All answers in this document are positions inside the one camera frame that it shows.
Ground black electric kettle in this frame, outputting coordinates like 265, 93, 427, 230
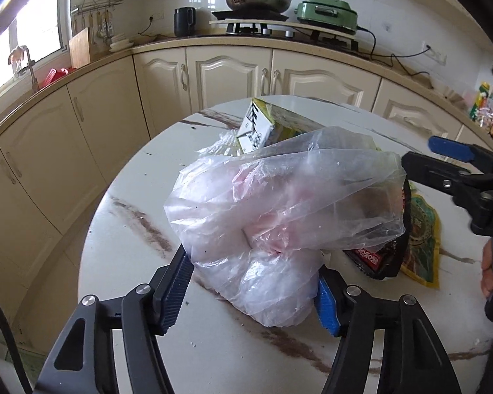
173, 7, 197, 37

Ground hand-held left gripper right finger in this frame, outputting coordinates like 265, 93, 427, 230
314, 269, 463, 394

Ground green white carton box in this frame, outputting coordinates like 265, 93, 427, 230
235, 98, 325, 152

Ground packets on counter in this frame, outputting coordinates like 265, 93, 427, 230
468, 82, 493, 142

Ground green packet gold border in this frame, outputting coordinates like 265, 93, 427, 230
399, 194, 441, 289

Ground green electric cooking pot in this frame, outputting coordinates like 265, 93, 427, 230
293, 0, 359, 35

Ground wall utensil rack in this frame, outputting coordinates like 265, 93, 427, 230
71, 0, 124, 44

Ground wooden cutting board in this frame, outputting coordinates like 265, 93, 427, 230
68, 27, 93, 70

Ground person's right hand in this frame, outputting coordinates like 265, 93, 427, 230
479, 237, 493, 299

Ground red plastic basket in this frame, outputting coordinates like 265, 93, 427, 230
39, 67, 78, 89

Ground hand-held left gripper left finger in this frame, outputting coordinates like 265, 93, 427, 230
35, 245, 196, 394

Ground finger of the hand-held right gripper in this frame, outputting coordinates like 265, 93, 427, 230
400, 152, 483, 206
428, 135, 493, 177

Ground kitchen window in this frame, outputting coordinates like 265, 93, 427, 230
0, 0, 64, 103

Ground black gas stove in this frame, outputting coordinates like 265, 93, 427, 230
226, 22, 360, 52

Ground stack of white bowls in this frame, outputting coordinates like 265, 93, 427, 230
109, 36, 134, 52

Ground chrome faucet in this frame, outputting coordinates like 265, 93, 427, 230
8, 45, 39, 93

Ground black kettle cable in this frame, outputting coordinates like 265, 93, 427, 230
137, 18, 175, 42

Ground black power cable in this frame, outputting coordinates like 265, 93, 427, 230
355, 27, 432, 89

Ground black packet red label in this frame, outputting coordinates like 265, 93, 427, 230
343, 181, 413, 280

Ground clear plastic bag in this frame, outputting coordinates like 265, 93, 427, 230
164, 127, 407, 328

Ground black induction cooker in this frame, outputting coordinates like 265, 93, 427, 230
211, 10, 290, 22

